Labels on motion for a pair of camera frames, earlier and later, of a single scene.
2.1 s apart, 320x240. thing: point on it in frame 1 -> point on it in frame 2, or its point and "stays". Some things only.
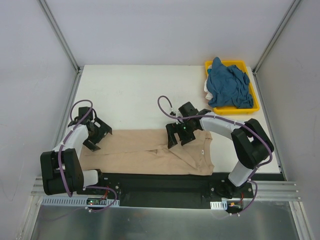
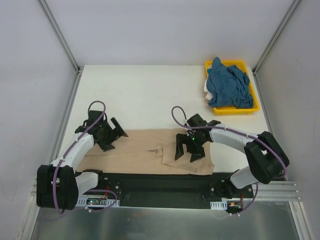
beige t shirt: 146,151 stays
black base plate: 167,190 stays
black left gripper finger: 91,145 -> 106,146
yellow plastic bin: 242,66 stays
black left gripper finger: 101,124 -> 118,127
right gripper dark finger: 190,138 -> 196,150
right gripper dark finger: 171,129 -> 181,139
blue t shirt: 228,86 stays
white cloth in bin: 208,96 stays
